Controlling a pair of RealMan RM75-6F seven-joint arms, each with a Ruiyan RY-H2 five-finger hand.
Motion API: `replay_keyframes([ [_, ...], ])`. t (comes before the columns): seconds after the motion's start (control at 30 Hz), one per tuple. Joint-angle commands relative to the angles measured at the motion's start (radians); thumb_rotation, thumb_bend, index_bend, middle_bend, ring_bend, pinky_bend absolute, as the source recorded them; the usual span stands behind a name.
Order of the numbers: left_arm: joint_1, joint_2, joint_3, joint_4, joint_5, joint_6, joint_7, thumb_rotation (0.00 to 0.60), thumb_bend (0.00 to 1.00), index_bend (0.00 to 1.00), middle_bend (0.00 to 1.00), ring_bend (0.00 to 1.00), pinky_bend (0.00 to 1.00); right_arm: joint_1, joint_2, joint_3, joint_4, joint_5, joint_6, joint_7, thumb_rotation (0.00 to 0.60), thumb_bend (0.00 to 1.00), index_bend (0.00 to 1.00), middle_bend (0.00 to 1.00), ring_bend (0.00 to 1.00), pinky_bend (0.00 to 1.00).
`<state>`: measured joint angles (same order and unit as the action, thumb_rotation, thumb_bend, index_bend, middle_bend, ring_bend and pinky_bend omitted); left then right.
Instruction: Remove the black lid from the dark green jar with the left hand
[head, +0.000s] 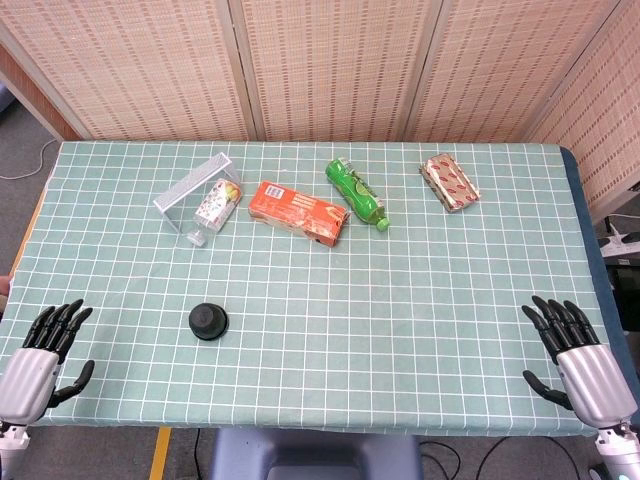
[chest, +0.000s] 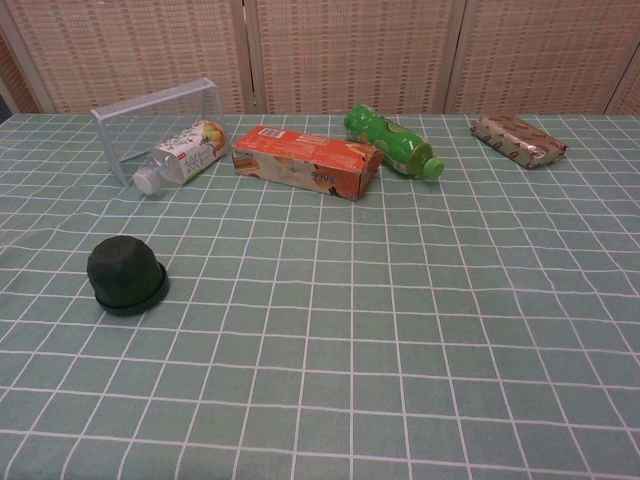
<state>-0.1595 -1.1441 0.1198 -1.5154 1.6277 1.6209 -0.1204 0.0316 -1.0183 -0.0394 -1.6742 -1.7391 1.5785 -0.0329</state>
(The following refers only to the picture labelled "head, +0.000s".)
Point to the clear bottle with floral label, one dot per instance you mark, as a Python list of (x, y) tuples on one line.
[(217, 202)]

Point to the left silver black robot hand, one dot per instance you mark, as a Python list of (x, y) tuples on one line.
[(27, 385)]

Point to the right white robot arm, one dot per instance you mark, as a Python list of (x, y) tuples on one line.
[(617, 450)]

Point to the black box on floor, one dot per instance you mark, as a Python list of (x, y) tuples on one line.
[(625, 295)]

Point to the green checked tablecloth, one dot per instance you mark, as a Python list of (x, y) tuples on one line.
[(350, 325)]

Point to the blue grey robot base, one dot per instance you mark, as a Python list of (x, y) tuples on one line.
[(315, 455)]

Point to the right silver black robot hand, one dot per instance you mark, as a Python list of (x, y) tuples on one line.
[(592, 385)]

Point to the silver mesh basket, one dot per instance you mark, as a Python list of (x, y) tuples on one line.
[(185, 187)]

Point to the foil wrapped snack pack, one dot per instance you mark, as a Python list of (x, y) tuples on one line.
[(452, 182)]

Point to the bamboo folding screen panel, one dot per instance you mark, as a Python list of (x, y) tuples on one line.
[(335, 65), (490, 65), (150, 65), (35, 95), (600, 125)]

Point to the white power strip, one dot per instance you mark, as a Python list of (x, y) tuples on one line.
[(620, 246)]

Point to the green plastic bottle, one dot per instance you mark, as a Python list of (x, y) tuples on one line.
[(356, 192)]

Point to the orange carton box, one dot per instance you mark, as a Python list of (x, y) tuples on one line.
[(295, 210)]

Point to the black round lid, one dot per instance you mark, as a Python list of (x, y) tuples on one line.
[(210, 336)]

